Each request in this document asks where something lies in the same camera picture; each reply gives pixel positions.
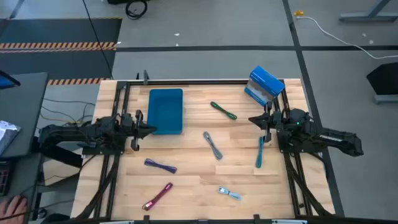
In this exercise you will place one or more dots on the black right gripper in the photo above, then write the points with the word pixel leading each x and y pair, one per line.
pixel 276 123

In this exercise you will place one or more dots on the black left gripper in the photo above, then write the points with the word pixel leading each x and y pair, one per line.
pixel 129 124

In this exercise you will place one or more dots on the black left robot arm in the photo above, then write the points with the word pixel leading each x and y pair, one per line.
pixel 62 132

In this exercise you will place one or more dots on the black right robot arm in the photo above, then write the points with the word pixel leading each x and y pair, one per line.
pixel 329 138

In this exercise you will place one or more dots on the blue plastic bin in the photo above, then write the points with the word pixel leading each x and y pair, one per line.
pixel 165 112

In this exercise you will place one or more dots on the blue cardboard box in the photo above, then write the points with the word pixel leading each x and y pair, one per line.
pixel 264 82

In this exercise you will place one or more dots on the black table clamp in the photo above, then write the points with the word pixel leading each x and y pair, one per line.
pixel 145 77

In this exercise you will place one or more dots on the black hazard-striped floor mat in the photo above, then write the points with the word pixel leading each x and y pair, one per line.
pixel 59 62

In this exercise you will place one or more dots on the yellow plug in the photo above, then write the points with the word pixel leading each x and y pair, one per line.
pixel 298 13

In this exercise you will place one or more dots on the dark grey desk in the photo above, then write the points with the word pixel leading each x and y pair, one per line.
pixel 21 115

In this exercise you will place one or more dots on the black stand base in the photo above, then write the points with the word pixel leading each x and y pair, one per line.
pixel 385 79

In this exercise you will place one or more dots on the silver foil bag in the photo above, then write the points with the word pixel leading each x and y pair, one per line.
pixel 7 133

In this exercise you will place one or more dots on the monitor with blue screen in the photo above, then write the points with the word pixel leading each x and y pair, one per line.
pixel 7 81

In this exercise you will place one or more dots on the grey metal table leg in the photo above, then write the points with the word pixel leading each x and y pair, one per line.
pixel 368 16

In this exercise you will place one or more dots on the black keyboard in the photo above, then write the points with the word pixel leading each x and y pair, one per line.
pixel 3 179

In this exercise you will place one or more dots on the person's hand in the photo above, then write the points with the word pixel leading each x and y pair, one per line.
pixel 13 208

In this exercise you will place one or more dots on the black metal table frame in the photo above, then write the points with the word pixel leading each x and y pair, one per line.
pixel 186 82

